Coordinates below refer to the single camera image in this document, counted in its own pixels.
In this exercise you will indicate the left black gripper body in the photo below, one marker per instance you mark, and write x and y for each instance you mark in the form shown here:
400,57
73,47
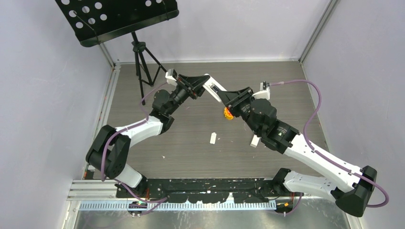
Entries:
186,88

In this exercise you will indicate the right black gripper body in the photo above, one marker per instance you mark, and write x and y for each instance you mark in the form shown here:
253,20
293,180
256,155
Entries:
235,109

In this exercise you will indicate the white air conditioner remote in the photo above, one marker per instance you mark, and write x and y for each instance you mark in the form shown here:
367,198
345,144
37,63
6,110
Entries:
213,87

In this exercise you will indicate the small white battery cover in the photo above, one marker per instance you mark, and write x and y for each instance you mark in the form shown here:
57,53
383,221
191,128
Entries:
213,138

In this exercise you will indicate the long white remote control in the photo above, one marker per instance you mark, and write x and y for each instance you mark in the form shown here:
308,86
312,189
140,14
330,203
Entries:
255,141

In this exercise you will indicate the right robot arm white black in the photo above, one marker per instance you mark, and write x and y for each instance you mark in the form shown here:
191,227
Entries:
347,185

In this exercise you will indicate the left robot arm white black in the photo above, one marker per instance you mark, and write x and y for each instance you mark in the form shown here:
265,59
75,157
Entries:
109,151

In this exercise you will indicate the orange yellow toy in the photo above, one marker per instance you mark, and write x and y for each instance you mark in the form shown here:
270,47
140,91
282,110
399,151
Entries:
227,114

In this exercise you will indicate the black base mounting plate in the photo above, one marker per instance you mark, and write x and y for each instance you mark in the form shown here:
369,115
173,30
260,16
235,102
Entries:
207,190

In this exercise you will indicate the black music stand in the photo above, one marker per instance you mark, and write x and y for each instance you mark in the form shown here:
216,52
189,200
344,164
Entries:
97,21

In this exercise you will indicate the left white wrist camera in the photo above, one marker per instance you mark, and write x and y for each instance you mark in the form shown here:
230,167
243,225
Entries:
169,76

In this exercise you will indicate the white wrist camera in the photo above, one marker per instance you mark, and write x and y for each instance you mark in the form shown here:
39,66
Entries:
264,91
169,76

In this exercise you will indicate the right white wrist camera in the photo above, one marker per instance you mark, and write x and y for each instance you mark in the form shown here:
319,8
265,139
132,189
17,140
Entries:
264,91

